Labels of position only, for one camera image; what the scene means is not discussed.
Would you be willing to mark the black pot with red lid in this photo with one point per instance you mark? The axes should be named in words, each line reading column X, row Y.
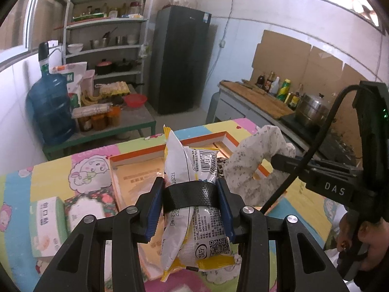
column 104, row 67

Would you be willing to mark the white plastic bottle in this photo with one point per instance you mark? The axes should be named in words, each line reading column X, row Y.
column 274, row 87

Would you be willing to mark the gas stove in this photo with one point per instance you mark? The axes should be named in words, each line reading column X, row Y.
column 334, row 146

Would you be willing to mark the bananas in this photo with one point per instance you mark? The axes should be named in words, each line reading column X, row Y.
column 89, row 98

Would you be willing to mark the steel basin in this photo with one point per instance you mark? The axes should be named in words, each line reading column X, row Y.
column 98, row 43

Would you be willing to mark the dark green bottle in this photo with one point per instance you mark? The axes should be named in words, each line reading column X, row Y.
column 294, row 101

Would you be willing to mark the black water pump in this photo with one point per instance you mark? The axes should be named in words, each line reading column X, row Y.
column 44, row 56

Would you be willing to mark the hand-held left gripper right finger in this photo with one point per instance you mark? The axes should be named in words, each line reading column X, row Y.
column 226, row 213

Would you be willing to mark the white metal shelf rack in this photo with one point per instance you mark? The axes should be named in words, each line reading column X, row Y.
column 106, row 24

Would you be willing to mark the egg tray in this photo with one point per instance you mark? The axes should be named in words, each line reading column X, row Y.
column 114, row 88

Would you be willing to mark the white floral scrunchie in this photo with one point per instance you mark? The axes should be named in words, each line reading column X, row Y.
column 243, row 164

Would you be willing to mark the dark sauce bottle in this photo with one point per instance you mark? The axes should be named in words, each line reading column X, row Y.
column 260, row 81

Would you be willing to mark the clear noodle container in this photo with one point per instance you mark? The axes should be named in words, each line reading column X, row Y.
column 91, row 110

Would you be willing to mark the white bowl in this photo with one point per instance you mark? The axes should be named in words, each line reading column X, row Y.
column 75, row 48

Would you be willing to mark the white yellow packets bundle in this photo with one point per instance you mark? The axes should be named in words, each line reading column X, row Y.
column 194, row 164

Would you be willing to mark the jar with red lid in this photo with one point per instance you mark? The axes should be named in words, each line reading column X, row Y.
column 136, row 8

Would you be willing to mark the green white carton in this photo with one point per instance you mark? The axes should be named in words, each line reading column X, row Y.
column 48, row 225

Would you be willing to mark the person's right hand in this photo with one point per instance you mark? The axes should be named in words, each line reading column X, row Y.
column 380, row 243

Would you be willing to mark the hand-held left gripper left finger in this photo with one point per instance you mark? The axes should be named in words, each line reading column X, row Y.
column 153, row 210

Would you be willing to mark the green tray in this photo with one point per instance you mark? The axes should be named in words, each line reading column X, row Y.
column 89, row 17

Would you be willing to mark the jar of brown preserve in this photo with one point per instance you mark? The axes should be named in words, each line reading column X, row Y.
column 85, row 124

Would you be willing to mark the yellow green bottle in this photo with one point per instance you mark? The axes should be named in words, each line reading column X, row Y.
column 284, row 91

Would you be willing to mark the wooden cutting board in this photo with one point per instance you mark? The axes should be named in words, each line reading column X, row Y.
column 258, row 100

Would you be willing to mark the cardboard sheets on wall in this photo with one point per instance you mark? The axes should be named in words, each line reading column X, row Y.
column 288, row 60

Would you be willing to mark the jar of orange preserve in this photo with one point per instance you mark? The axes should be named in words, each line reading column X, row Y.
column 99, row 122
column 113, row 117

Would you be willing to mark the white green flour bag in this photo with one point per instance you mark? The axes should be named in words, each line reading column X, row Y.
column 73, row 76

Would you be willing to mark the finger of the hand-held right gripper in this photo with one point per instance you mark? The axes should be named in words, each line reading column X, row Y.
column 288, row 162

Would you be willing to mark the sliding window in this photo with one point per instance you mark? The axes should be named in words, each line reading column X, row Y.
column 18, row 21

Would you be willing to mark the blue water jug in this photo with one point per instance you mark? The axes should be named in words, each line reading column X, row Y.
column 51, row 103

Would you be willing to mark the brown sauce bottle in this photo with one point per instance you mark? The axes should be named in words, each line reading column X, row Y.
column 270, row 82

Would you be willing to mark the pink white bag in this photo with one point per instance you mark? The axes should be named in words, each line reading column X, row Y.
column 88, row 80

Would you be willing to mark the steel steamer pot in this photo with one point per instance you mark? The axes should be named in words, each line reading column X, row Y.
column 313, row 111

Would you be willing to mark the green low table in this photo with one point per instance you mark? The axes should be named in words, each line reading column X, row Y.
column 133, row 118

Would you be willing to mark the dark fridge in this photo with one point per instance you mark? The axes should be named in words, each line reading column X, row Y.
column 176, row 67

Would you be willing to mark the floral tissue box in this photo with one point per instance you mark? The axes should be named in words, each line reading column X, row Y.
column 88, row 210

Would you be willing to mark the orange cardboard box tray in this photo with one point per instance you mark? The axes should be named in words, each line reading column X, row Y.
column 136, row 176

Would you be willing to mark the wall socket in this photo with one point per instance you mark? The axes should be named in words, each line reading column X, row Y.
column 222, row 44

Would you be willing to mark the red plastic basket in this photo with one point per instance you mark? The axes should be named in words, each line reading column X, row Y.
column 135, row 100

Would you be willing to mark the grey kitchen cabinet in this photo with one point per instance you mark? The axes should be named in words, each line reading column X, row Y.
column 231, row 106

